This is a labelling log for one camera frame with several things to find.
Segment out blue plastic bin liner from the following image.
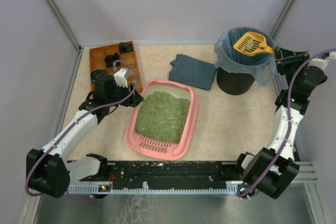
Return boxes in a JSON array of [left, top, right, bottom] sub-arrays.
[[214, 27, 277, 87]]

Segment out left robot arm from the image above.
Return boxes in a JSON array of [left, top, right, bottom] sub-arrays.
[[25, 68, 144, 198]]

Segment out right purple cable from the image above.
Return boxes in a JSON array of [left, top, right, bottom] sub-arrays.
[[236, 48, 336, 198]]

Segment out wooden compartment tray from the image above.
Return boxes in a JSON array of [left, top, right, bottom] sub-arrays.
[[89, 41, 142, 93]]

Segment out purple cable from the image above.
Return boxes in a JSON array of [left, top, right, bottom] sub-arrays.
[[236, 48, 336, 198], [24, 60, 139, 196]]

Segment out black trash bin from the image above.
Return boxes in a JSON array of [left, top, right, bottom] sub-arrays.
[[216, 68, 255, 95]]

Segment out black coiled item top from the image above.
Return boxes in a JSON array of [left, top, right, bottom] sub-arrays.
[[118, 42, 133, 54]]

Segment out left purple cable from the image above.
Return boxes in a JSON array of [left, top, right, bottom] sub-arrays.
[[24, 60, 139, 196]]

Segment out black green coiled item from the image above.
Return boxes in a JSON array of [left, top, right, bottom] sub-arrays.
[[90, 69, 106, 82]]

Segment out folded grey-blue cloth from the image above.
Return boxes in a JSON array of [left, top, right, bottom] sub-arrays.
[[168, 54, 216, 91]]

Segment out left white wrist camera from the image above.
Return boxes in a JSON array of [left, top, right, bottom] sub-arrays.
[[113, 68, 131, 88]]

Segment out green cat litter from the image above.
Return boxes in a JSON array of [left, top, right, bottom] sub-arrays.
[[134, 91, 190, 144]]

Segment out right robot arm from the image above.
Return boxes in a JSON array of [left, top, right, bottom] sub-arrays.
[[236, 49, 334, 199]]

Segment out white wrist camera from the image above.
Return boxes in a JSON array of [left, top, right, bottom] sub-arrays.
[[308, 51, 336, 70], [113, 68, 131, 88]]

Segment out black coiled item middle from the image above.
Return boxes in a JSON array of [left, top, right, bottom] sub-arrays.
[[104, 52, 120, 68]]

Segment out yellow plastic litter scoop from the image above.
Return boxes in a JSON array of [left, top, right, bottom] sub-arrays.
[[233, 31, 274, 57]]

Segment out black metal base rail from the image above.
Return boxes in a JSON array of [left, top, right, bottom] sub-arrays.
[[67, 161, 242, 197]]

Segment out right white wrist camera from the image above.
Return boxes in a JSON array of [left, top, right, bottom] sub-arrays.
[[308, 51, 336, 70]]

